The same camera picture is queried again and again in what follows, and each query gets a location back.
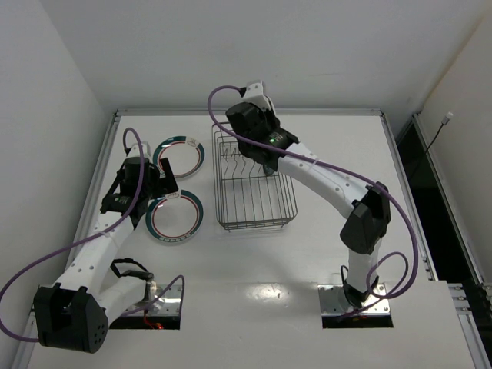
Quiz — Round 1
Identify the green red rimmed plate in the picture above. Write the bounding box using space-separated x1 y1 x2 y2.
145 189 204 246
152 135 205 179

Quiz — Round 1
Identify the small blue floral plate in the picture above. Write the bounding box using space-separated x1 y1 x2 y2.
262 165 276 177

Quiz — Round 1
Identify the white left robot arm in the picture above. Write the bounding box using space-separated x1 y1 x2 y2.
33 155 178 353

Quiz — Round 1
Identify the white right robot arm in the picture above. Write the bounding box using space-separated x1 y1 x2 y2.
225 102 391 308

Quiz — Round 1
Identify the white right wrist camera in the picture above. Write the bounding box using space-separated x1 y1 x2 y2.
242 80 274 112

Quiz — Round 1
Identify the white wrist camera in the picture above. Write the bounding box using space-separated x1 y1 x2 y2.
131 141 151 157
242 80 274 112

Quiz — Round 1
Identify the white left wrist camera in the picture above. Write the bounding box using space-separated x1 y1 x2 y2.
131 141 151 157

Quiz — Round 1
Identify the aluminium table frame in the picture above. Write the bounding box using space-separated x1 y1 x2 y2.
29 102 474 368

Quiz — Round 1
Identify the grey wire dish rack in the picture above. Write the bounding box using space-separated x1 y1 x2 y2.
211 125 298 231

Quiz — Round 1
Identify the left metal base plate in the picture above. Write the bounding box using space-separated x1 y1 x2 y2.
128 281 183 317

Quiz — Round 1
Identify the metal base plate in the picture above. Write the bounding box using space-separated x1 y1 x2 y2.
128 281 183 317
317 284 391 317

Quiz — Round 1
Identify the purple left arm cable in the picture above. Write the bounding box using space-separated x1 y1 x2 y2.
0 127 185 344

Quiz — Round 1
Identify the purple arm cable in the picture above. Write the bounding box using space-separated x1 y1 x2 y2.
207 85 420 322
0 127 185 344

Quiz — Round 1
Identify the black wall cable with plug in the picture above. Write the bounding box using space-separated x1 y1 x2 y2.
424 111 454 155

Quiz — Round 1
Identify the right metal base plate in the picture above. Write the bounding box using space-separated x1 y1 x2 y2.
317 284 391 317

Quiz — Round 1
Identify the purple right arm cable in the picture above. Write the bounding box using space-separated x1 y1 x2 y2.
207 85 420 322

